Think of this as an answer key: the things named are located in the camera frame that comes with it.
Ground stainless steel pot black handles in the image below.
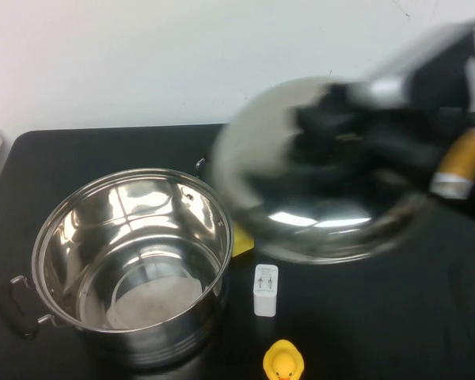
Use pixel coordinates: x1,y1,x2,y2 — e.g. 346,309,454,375
0,158,237,369

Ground yellow cube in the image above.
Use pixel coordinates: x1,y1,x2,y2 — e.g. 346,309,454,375
231,227,255,258

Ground white plug charger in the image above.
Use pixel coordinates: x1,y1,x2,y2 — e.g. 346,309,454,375
252,264,280,317

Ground yellow rubber duck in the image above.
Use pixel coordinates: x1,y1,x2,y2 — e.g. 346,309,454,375
263,339,305,380

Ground steel pot lid black knob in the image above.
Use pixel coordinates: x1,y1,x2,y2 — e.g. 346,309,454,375
209,77,436,264

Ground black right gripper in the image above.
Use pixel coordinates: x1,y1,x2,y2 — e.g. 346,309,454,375
291,82,444,179

